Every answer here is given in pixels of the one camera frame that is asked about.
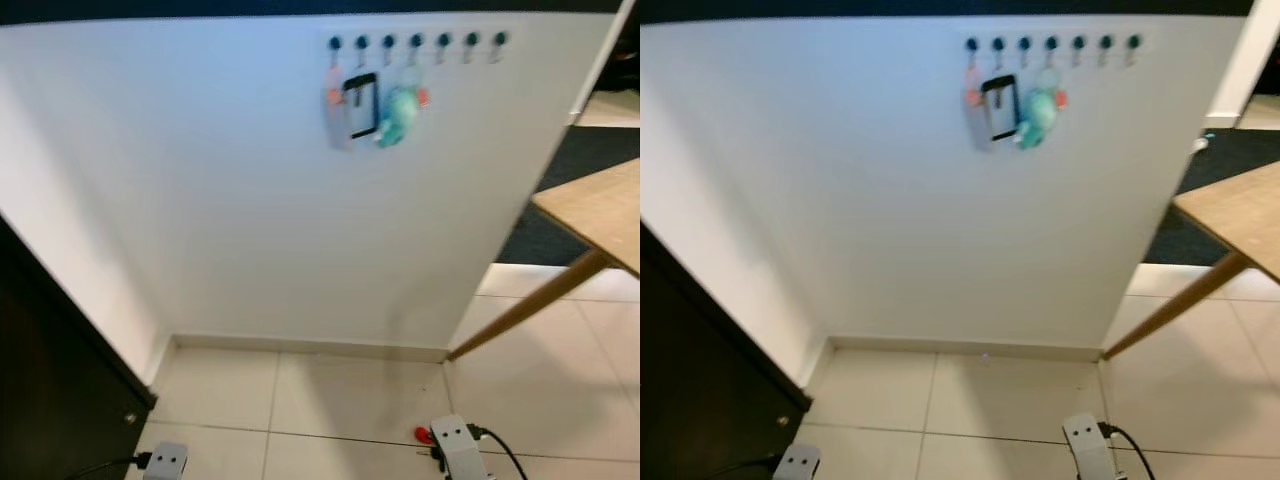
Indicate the beige baseboard strip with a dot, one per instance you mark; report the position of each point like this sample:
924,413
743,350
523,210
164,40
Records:
970,346
310,346

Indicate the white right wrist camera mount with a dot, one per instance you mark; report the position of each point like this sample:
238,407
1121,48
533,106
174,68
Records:
458,448
1090,448

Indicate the black floor rug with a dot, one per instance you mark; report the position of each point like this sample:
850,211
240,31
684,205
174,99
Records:
1235,150
585,150

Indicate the light wooden table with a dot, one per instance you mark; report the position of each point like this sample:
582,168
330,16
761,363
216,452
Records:
600,205
1240,210

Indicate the small red object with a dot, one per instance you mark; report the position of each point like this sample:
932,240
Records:
423,434

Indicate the dark brown cabinet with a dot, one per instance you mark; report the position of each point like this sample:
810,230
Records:
700,390
50,380

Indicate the white wall key hook rack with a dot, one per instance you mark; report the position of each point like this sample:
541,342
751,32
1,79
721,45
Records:
416,41
1052,43

